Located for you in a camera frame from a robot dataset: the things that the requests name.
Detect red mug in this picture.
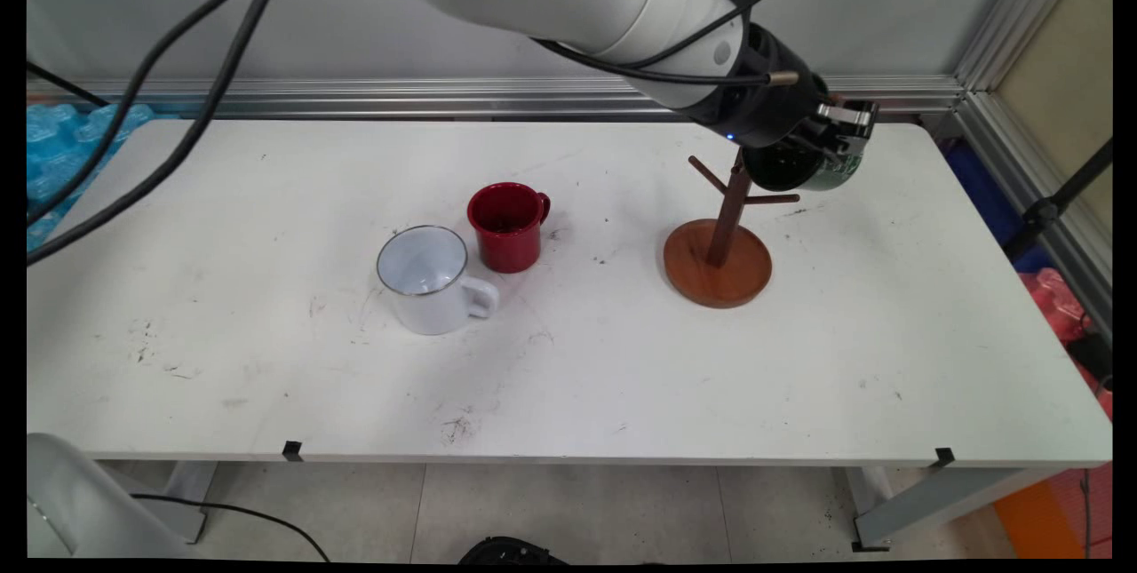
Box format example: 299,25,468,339
467,182,552,275

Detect black floor cable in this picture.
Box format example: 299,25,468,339
129,492,331,562

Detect grey table leg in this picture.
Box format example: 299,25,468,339
163,462,219,545
833,466,1063,553

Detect thin black background cable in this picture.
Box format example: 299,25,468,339
27,61,111,107

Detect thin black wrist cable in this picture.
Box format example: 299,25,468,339
531,0,823,87

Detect black tripod stand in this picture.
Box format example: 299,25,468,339
1004,138,1113,265

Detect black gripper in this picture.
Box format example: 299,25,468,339
686,20,879,172

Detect white enamel mug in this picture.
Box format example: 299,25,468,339
376,225,500,336

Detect dark green mug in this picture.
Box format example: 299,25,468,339
741,139,868,195

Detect short aluminium frame rail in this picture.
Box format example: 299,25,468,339
955,90,1113,336

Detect brown wooden mug tree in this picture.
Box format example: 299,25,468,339
664,147,801,309

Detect orange box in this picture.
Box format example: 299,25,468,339
992,479,1090,560

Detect grey rounded housing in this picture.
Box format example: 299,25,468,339
27,433,193,560

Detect long aluminium frame rail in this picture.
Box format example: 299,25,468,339
27,76,966,122

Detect red bag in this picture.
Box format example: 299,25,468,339
1017,267,1113,419

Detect aluminium frame post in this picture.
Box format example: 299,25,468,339
955,0,1101,94

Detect thick black cable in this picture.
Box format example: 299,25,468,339
27,0,287,226
27,0,300,266

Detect blue bubble wrap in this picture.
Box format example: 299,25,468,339
27,102,157,251

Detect black object on floor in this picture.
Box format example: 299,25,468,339
457,536,569,566

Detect blue box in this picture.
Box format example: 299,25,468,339
942,140,1051,274

